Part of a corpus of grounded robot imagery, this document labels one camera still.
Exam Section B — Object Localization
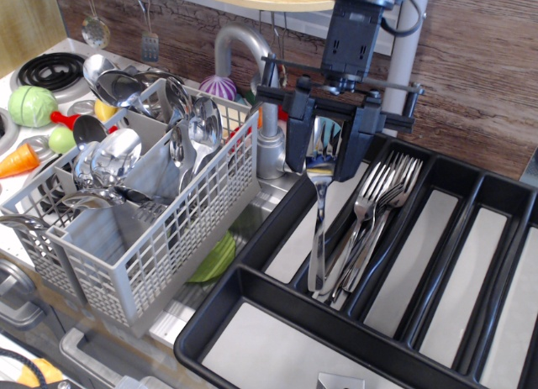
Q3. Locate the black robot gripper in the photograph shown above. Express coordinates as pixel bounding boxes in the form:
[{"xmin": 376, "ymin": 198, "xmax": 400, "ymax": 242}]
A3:
[{"xmin": 257, "ymin": 10, "xmax": 425, "ymax": 182}]

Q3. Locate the shiny steel fork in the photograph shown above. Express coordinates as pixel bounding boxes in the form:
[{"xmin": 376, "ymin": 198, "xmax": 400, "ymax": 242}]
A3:
[{"xmin": 305, "ymin": 117, "xmax": 340, "ymax": 292}]

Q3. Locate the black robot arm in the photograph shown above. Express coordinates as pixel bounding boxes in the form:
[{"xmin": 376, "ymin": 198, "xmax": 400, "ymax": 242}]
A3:
[{"xmin": 256, "ymin": 0, "xmax": 425, "ymax": 181}]

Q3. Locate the steel fork in tray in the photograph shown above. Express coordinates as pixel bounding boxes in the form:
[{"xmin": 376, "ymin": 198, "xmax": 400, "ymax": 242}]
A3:
[
  {"xmin": 326, "ymin": 156, "xmax": 423, "ymax": 303},
  {"xmin": 325, "ymin": 152, "xmax": 413, "ymax": 284}
]

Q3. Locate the steel spoon centre basket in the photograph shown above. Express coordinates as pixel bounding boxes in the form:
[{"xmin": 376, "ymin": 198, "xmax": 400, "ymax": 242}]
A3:
[{"xmin": 182, "ymin": 97, "xmax": 223, "ymax": 188}]

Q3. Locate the steel spoon basket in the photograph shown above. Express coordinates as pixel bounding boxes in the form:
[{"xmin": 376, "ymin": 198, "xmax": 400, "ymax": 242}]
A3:
[
  {"xmin": 83, "ymin": 54, "xmax": 153, "ymax": 118},
  {"xmin": 182, "ymin": 97, "xmax": 223, "ymax": 188}
]

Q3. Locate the steel fork lying in basket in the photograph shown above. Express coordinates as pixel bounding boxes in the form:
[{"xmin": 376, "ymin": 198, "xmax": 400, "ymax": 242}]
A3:
[{"xmin": 114, "ymin": 186, "xmax": 170, "ymax": 223}]

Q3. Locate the steel spoon back basket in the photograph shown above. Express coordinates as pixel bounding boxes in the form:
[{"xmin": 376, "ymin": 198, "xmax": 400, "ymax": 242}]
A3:
[{"xmin": 83, "ymin": 54, "xmax": 153, "ymax": 118}]

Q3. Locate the black cutlery tray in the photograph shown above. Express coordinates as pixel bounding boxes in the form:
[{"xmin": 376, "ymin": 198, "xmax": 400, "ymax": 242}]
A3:
[{"xmin": 174, "ymin": 137, "xmax": 537, "ymax": 388}]

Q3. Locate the grey plastic cutlery basket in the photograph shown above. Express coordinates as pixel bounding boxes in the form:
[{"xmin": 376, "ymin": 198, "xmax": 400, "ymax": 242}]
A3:
[{"xmin": 1, "ymin": 98, "xmax": 260, "ymax": 336}]

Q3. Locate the grey metal faucet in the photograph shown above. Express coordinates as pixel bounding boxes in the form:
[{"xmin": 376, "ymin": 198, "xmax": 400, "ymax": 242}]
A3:
[{"xmin": 214, "ymin": 22, "xmax": 293, "ymax": 180}]

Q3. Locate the purple toy onion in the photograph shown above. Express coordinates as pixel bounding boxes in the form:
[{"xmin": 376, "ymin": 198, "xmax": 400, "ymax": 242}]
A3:
[{"xmin": 199, "ymin": 75, "xmax": 237, "ymax": 101}]

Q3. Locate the grey metal pole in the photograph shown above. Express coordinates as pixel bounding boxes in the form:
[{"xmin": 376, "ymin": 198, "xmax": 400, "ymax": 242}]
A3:
[{"xmin": 382, "ymin": 0, "xmax": 429, "ymax": 114}]

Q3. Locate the green toy lettuce in sink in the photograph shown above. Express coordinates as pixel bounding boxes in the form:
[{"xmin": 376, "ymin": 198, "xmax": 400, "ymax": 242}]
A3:
[{"xmin": 187, "ymin": 231, "xmax": 236, "ymax": 283}]

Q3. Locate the hanging small grater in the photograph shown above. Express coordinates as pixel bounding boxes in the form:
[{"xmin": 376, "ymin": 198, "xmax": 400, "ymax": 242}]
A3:
[{"xmin": 137, "ymin": 0, "xmax": 160, "ymax": 63}]

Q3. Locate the yellow toy lemon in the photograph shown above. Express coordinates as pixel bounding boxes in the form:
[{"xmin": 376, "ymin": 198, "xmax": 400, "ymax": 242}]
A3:
[{"xmin": 93, "ymin": 99, "xmax": 119, "ymax": 123}]

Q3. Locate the large steel spoon front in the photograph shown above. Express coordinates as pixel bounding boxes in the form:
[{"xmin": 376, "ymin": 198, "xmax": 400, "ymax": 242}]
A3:
[{"xmin": 73, "ymin": 129, "xmax": 142, "ymax": 188}]

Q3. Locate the hanging slotted skimmer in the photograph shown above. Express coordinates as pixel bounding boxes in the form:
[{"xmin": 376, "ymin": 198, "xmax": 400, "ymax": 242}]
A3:
[{"xmin": 82, "ymin": 0, "xmax": 111, "ymax": 50}]

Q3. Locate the green toy apple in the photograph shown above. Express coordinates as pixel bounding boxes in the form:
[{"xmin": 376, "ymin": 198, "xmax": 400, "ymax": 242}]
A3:
[{"xmin": 48, "ymin": 126, "xmax": 76, "ymax": 155}]

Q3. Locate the black coil stove burner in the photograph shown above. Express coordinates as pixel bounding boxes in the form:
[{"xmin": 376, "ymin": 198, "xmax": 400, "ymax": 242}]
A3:
[{"xmin": 17, "ymin": 52, "xmax": 85, "ymax": 92}]

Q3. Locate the green toy cabbage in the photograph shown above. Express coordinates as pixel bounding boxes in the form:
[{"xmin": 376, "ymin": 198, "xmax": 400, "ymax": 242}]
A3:
[{"xmin": 8, "ymin": 86, "xmax": 58, "ymax": 128}]

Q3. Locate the orange toy carrot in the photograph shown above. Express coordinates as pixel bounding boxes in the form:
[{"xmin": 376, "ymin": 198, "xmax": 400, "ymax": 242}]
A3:
[{"xmin": 1, "ymin": 143, "xmax": 40, "ymax": 178}]

